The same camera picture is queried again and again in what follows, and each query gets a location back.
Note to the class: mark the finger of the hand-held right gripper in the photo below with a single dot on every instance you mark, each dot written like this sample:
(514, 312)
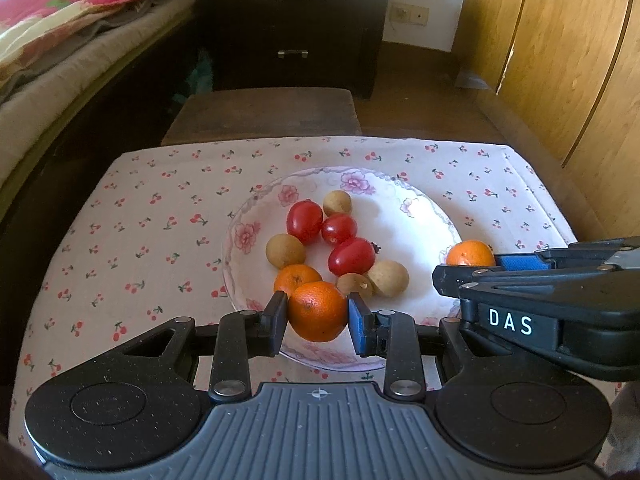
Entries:
(520, 262)
(452, 280)

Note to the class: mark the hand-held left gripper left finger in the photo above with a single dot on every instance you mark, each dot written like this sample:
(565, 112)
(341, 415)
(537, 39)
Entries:
(276, 322)

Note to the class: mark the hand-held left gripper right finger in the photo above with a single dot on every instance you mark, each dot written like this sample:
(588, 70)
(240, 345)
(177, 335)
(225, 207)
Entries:
(359, 327)

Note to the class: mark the small orange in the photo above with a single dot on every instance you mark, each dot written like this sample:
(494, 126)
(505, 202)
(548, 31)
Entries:
(296, 277)
(470, 253)
(318, 311)

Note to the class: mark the brown longan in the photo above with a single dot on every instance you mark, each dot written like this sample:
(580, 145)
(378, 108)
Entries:
(354, 285)
(285, 250)
(388, 277)
(337, 203)

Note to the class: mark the white floral-rim plate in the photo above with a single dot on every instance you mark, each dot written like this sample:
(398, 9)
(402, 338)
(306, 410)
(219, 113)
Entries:
(415, 230)

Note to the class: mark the red cherry tomato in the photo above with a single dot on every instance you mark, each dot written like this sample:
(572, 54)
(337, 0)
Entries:
(351, 255)
(339, 228)
(304, 221)

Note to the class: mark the cherry-print tablecloth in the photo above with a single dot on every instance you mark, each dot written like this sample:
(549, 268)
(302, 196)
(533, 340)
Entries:
(150, 220)

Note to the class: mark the wooden wardrobe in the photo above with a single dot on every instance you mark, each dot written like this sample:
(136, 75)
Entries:
(565, 60)

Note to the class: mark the brown wooden stool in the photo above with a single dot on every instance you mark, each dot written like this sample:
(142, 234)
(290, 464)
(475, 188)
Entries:
(265, 115)

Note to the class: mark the green bag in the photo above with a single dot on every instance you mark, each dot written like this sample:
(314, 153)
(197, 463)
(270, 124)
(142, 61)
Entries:
(200, 75)

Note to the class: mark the dark wooden nightstand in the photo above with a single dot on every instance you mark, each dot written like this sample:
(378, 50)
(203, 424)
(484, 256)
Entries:
(340, 35)

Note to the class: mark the beige mattress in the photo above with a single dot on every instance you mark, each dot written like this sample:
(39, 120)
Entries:
(75, 85)

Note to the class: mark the floral blanket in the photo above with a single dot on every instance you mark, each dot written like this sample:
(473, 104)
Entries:
(60, 20)

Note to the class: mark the dark wooden bed frame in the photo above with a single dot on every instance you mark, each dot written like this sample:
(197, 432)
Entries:
(125, 125)

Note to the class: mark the wall socket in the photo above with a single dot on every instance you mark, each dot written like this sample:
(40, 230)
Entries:
(410, 14)

